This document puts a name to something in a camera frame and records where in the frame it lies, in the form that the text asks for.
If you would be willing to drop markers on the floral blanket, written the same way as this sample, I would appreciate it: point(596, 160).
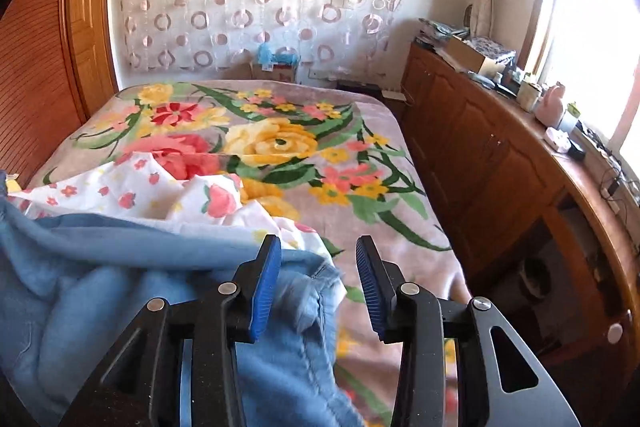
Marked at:
point(350, 147)

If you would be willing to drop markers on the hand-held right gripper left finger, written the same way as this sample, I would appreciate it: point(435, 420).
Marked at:
point(262, 292)

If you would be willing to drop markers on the cardboard box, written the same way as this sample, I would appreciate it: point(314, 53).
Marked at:
point(465, 52)

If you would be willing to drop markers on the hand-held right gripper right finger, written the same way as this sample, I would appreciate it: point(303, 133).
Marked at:
point(372, 292)

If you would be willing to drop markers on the small brown box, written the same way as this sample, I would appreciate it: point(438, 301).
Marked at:
point(272, 74)

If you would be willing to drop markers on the small white box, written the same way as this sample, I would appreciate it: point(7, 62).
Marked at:
point(556, 141)

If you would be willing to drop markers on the blue denim pants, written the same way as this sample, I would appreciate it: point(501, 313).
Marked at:
point(100, 267)

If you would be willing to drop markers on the wooden sideboard cabinet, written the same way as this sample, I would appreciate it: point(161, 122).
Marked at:
point(475, 142)

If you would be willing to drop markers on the pile of papers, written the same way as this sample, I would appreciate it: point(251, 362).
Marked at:
point(440, 29)

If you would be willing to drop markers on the window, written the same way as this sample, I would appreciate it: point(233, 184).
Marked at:
point(590, 32)

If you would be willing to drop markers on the floral patterned box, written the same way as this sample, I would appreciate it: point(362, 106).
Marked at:
point(495, 47)

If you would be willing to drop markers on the pink ceramic pot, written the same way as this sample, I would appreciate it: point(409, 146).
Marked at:
point(550, 107)

